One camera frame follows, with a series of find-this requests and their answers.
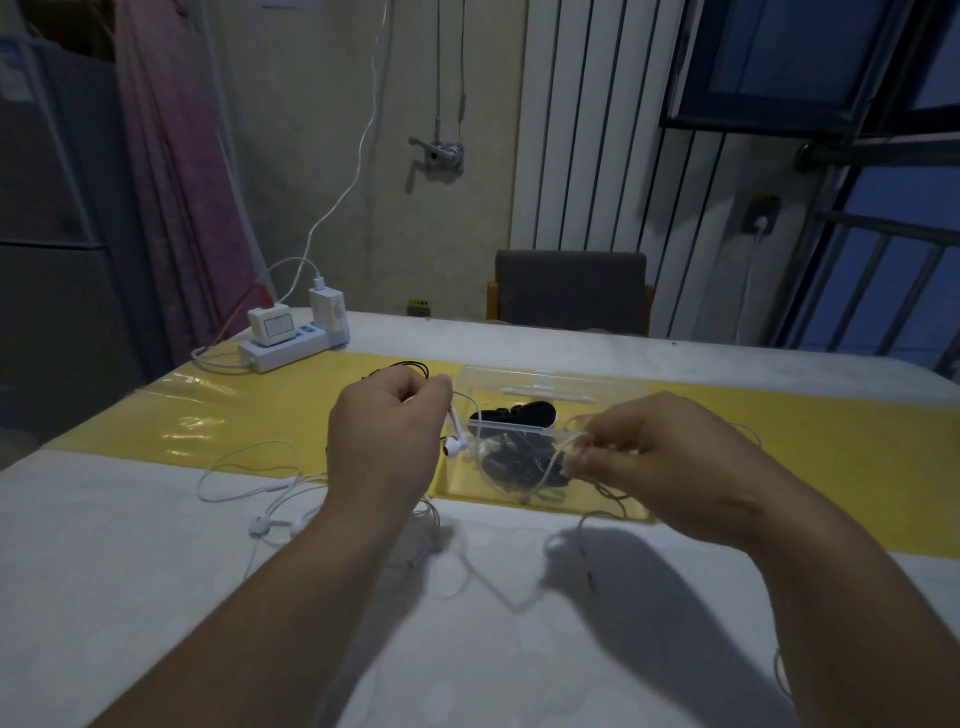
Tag thin black cable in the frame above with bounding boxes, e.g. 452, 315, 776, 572
360, 360, 431, 385

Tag white power strip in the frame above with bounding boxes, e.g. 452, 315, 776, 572
237, 322, 352, 375

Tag yellow table runner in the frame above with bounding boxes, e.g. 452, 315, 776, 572
45, 352, 960, 561

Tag grey upholstered chair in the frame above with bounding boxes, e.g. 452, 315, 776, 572
486, 249, 657, 337

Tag white wired earphones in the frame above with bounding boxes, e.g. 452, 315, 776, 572
196, 440, 333, 560
405, 386, 762, 612

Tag white panel radiator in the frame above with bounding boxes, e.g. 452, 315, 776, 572
508, 0, 740, 340

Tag person's left forearm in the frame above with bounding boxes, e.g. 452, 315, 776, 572
88, 504, 425, 728

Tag grey refrigerator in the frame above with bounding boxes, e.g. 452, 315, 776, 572
0, 33, 162, 444

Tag long white charging cable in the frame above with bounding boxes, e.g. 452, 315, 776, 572
266, 0, 396, 305

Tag transparent plastic box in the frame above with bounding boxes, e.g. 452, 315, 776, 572
433, 364, 655, 524

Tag square white plug adapter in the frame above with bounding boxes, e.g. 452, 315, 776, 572
248, 304, 300, 347

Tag pink hanging cloth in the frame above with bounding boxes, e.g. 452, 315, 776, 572
112, 0, 273, 361

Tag metal window railing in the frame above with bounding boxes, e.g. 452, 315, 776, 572
772, 138, 960, 376

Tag person's right forearm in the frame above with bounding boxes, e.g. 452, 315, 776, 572
746, 459, 960, 728

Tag metal wall valve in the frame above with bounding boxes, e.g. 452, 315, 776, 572
407, 0, 468, 180

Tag wall socket with white plug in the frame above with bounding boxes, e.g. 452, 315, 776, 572
741, 195, 783, 235

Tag white charger plug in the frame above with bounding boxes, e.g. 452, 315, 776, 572
308, 276, 348, 332

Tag dark framed window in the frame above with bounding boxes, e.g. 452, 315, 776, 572
658, 0, 960, 140

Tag red cable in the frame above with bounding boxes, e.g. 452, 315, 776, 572
208, 280, 273, 354

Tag black wired earphones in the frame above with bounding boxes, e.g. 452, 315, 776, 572
466, 401, 571, 500

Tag white patterned tablecloth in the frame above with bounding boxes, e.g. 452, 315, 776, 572
0, 309, 960, 728

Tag person's left hand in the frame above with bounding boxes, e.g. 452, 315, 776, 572
325, 368, 456, 528

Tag person's right hand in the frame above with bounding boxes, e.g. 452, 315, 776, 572
562, 394, 775, 547

